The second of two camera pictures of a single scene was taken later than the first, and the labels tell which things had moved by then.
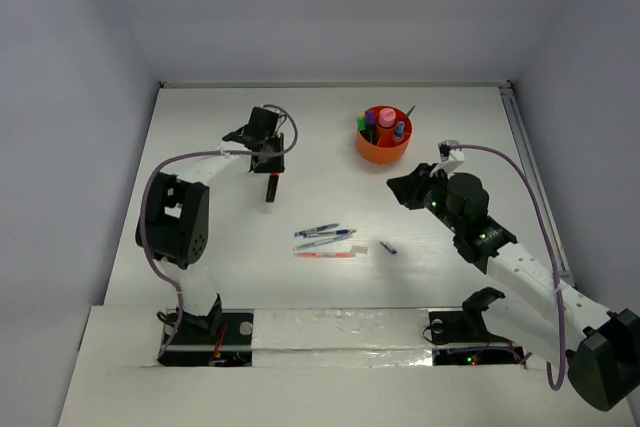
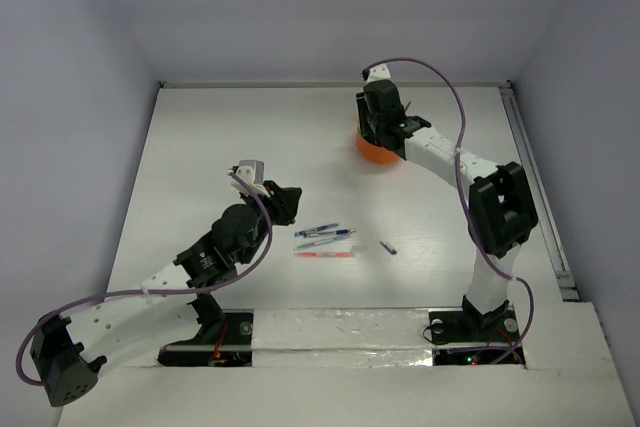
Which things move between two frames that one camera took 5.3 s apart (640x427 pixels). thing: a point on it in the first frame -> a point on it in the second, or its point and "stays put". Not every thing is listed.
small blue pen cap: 390,248 stays put
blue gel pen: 301,233 stays put
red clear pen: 325,254 stays put
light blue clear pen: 322,242 stays put
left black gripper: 268,165 -> 279,203
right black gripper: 408,188 -> 363,106
